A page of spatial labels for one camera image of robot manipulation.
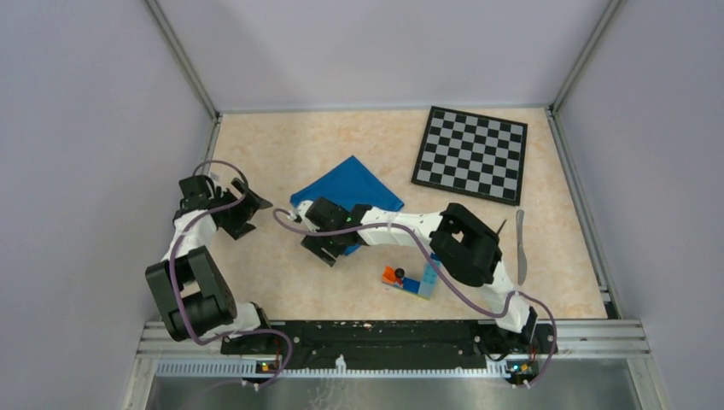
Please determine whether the colourful toy brick assembly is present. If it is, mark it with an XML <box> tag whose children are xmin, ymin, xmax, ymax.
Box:
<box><xmin>382</xmin><ymin>254</ymin><xmax>441</xmax><ymax>300</ymax></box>

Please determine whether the silver metal knife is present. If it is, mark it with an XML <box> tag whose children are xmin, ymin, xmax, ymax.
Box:
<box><xmin>516</xmin><ymin>208</ymin><xmax>528</xmax><ymax>286</ymax></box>

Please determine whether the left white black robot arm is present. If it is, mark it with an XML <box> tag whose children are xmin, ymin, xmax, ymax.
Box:
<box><xmin>144</xmin><ymin>175</ymin><xmax>272</xmax><ymax>342</ymax></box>

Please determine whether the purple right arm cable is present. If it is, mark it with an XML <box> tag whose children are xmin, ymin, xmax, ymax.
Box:
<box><xmin>272</xmin><ymin>208</ymin><xmax>558</xmax><ymax>390</ymax></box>

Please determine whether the aluminium frame rail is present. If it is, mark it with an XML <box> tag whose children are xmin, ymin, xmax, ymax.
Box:
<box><xmin>122</xmin><ymin>319</ymin><xmax>672</xmax><ymax>409</ymax></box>

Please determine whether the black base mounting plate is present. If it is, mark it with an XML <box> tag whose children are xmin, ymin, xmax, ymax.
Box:
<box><xmin>220</xmin><ymin>319</ymin><xmax>558</xmax><ymax>371</ymax></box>

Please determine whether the blue cloth napkin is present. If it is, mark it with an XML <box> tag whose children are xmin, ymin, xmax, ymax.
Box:
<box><xmin>290</xmin><ymin>155</ymin><xmax>404</xmax><ymax>231</ymax></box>

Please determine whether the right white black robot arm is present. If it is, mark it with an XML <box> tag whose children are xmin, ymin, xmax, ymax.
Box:
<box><xmin>291</xmin><ymin>197</ymin><xmax>537</xmax><ymax>352</ymax></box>

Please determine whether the black white checkerboard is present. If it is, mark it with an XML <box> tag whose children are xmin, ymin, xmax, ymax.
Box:
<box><xmin>411</xmin><ymin>106</ymin><xmax>528</xmax><ymax>206</ymax></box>

